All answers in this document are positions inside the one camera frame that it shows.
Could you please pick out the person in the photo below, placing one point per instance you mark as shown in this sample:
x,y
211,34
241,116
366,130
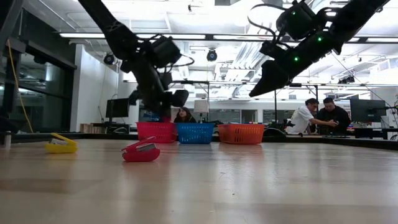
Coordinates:
x,y
185,116
340,116
300,119

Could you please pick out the wooden shelf unit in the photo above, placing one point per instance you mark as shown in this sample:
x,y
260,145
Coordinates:
x,y
87,128

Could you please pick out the white shade table lamp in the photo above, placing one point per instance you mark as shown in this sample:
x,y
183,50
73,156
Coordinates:
x,y
201,106

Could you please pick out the black ceiling spotlight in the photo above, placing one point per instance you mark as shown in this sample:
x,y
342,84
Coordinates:
x,y
109,59
211,55

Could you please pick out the blue plastic basket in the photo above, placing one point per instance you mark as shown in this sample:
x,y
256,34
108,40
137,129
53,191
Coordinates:
x,y
195,133

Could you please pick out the black computer monitor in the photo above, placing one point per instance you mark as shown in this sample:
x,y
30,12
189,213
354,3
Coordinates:
x,y
117,108
367,110

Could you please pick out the dark desk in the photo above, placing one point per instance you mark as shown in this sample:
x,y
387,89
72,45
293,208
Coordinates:
x,y
105,124
373,132

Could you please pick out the linear ceiling light track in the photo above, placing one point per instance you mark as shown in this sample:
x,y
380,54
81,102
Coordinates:
x,y
210,36

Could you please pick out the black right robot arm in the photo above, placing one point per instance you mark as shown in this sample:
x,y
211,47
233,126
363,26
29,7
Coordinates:
x,y
354,15

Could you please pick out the red plastic basket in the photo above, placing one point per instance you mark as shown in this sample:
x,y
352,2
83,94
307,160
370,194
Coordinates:
x,y
152,132

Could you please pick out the yellow mini stapler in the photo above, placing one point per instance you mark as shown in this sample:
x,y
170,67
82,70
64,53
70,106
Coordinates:
x,y
62,148

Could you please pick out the orange plastic basket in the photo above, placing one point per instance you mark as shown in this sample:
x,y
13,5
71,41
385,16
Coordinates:
x,y
241,133

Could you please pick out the small grey cylinder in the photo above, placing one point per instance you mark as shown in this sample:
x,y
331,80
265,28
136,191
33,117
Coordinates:
x,y
7,140

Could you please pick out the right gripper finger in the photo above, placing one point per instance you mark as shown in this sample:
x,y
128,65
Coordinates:
x,y
273,77

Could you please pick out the black metal workstation frame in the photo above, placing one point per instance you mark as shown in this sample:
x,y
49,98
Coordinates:
x,y
192,82
275,105

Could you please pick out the red mini stapler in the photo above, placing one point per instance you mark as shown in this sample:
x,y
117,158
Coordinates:
x,y
140,155

